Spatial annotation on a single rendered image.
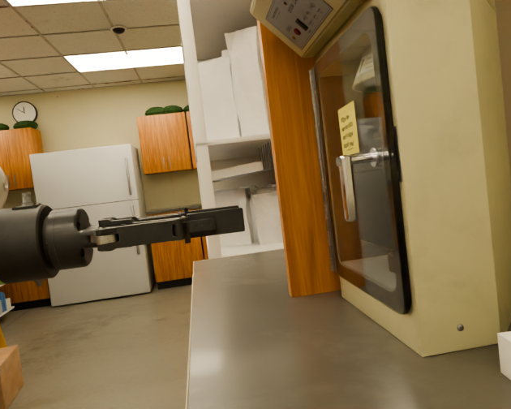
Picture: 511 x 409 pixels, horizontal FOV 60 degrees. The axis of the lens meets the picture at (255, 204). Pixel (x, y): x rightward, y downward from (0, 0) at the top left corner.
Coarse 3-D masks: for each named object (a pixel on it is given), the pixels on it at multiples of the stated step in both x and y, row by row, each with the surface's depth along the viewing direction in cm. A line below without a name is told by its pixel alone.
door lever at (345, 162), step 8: (376, 152) 59; (336, 160) 60; (344, 160) 59; (352, 160) 59; (360, 160) 59; (368, 160) 60; (376, 160) 59; (344, 168) 59; (352, 168) 59; (344, 176) 59; (352, 176) 59; (344, 184) 59; (352, 184) 59; (344, 192) 59; (352, 192) 59; (344, 200) 60; (352, 200) 59; (344, 208) 60; (352, 208) 59; (344, 216) 61; (352, 216) 59
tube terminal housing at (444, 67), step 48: (384, 0) 54; (432, 0) 55; (480, 0) 61; (432, 48) 55; (480, 48) 59; (432, 96) 56; (480, 96) 57; (432, 144) 56; (480, 144) 57; (432, 192) 56; (480, 192) 57; (432, 240) 56; (480, 240) 57; (432, 288) 56; (480, 288) 57; (432, 336) 57; (480, 336) 58
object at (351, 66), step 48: (336, 48) 70; (336, 96) 73; (384, 96) 55; (336, 144) 76; (384, 144) 57; (336, 192) 79; (384, 192) 58; (336, 240) 83; (384, 240) 61; (384, 288) 63
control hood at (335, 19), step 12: (252, 0) 79; (264, 0) 75; (324, 0) 63; (336, 0) 61; (348, 0) 60; (360, 0) 60; (252, 12) 83; (264, 12) 79; (336, 12) 64; (348, 12) 64; (264, 24) 84; (324, 24) 69; (336, 24) 68; (312, 36) 75; (324, 36) 73; (312, 48) 80
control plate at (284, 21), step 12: (276, 0) 72; (288, 0) 70; (300, 0) 67; (312, 0) 65; (276, 12) 76; (288, 12) 73; (300, 12) 70; (312, 12) 68; (324, 12) 66; (276, 24) 80; (288, 24) 77; (312, 24) 71; (288, 36) 81; (300, 36) 78; (300, 48) 82
